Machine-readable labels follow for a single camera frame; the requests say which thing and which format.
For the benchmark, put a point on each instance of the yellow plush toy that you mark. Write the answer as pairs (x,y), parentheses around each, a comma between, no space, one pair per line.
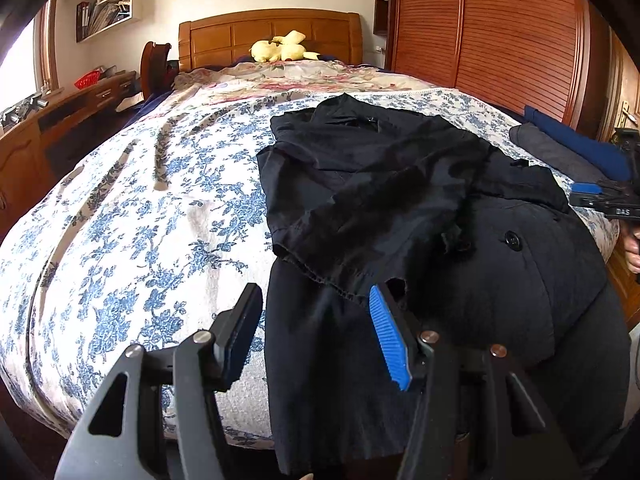
(280,50)

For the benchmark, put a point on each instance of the stack of papers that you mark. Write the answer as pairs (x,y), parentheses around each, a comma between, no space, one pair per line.
(110,12)

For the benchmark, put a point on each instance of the folded blue garment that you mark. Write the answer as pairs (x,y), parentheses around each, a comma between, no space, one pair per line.
(575,145)

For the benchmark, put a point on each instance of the folded grey garment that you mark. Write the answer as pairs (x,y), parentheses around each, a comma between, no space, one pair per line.
(545,152)

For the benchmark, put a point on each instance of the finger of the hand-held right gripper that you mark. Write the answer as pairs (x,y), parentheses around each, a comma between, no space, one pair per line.
(585,189)

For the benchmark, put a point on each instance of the dark binders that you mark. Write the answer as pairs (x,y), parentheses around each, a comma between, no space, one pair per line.
(82,20)

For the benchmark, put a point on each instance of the white paper sheet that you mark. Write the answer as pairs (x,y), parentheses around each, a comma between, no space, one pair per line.
(126,104)

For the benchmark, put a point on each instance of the red basket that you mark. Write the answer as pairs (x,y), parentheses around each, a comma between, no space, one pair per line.
(86,80)

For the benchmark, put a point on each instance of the dark wooden chair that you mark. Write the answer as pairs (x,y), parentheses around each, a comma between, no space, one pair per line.
(152,65)

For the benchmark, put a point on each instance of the black double-breasted coat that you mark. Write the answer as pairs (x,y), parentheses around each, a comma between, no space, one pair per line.
(400,200)

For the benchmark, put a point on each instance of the black gadget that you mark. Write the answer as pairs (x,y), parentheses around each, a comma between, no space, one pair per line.
(25,107)

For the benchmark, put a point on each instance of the bed with floral bedspread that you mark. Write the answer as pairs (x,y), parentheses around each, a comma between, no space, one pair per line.
(125,240)

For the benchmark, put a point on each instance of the wooden framed window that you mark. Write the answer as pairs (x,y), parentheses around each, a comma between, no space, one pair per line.
(20,70)

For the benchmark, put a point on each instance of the wooden bed headboard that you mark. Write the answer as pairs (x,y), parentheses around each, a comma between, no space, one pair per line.
(215,40)

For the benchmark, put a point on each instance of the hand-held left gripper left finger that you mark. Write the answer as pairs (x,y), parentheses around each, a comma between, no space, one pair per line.
(235,345)

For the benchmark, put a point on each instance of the wooden desk with cabinets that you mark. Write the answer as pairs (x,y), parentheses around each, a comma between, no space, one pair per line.
(20,160)

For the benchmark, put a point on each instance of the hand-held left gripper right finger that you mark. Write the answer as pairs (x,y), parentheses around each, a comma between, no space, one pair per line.
(390,335)

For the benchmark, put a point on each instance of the wooden louvered wardrobe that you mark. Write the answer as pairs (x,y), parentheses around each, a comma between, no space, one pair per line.
(500,35)

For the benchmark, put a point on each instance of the person's right hand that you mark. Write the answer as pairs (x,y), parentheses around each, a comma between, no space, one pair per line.
(632,260)

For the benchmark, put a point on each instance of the white wall shelf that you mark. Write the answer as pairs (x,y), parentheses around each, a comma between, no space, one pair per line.
(135,5)

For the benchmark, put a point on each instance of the pink floral quilt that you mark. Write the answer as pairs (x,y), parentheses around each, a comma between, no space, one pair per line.
(300,77)

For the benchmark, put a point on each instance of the wooden door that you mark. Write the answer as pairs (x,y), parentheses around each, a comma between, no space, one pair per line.
(625,85)

